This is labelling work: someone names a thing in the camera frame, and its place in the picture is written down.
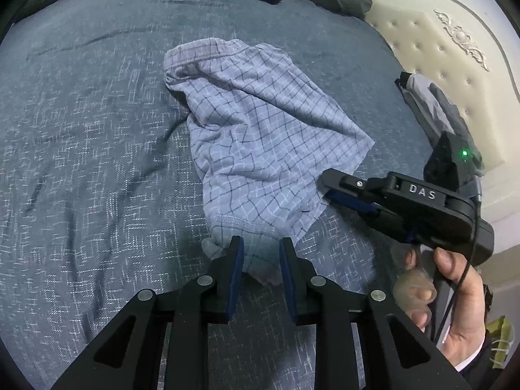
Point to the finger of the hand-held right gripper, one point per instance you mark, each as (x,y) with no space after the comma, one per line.
(353,183)
(353,202)

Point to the grey folded garment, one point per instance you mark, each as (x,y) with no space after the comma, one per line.
(434,105)

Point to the person's right forearm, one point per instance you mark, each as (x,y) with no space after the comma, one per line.
(477,365)

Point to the blue plaid shorts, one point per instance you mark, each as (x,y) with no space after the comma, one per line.
(252,130)

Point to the person's right hand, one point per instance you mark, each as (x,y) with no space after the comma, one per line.
(467,313)

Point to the blue woven bedspread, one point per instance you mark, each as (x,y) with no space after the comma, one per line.
(101,130)

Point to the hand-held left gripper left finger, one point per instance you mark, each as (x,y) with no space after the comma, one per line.
(236,270)

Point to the cream tufted headboard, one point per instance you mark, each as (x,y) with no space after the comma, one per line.
(447,48)

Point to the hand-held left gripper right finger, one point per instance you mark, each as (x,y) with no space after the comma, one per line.
(287,276)

